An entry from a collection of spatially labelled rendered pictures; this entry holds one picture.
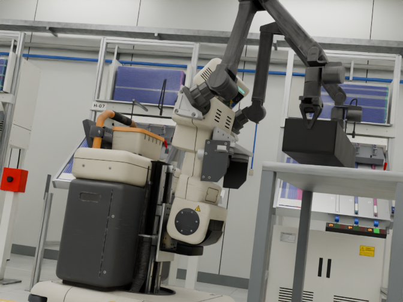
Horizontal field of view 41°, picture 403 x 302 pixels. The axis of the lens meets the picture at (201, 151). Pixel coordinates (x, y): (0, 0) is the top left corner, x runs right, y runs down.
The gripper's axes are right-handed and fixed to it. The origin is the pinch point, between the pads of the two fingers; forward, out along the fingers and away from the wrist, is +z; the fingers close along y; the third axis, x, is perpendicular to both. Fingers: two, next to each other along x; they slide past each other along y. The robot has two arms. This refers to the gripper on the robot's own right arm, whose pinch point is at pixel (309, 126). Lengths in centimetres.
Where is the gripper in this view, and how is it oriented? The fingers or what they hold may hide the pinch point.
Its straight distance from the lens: 180.2
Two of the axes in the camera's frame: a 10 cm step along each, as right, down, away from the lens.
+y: 3.7, 1.7, 9.1
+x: -9.2, -0.6, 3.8
